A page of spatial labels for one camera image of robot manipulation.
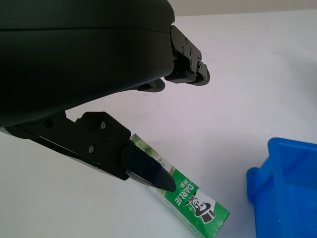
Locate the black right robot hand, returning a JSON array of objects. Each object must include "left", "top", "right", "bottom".
[{"left": 0, "top": 0, "right": 211, "bottom": 193}]

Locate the green toothpaste box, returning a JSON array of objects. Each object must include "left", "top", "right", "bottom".
[{"left": 130, "top": 133, "right": 230, "bottom": 238}]

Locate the blue plastic tray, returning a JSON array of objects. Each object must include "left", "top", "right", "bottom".
[{"left": 246, "top": 137, "right": 317, "bottom": 238}]

